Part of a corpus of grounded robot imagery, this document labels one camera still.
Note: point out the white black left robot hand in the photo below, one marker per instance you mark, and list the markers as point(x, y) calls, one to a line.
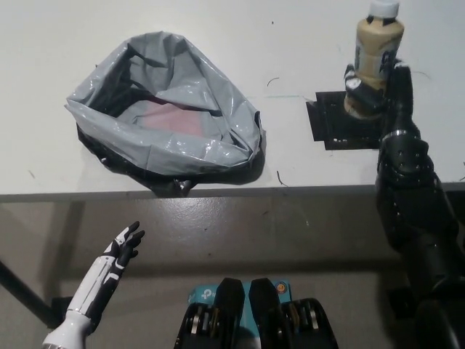
point(109, 280)

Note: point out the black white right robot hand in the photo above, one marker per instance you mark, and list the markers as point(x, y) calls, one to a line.
point(403, 152)

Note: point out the beige protein shake bottle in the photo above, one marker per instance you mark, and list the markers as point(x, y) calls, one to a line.
point(376, 54)

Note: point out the grey plastic bag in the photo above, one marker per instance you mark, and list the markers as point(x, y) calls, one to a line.
point(189, 145)

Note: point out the black tape square marker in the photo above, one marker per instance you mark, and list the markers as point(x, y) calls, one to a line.
point(327, 120)

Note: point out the black table leg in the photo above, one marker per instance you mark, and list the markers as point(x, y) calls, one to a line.
point(23, 287)

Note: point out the pink flat item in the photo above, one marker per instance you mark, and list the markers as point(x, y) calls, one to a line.
point(174, 120)

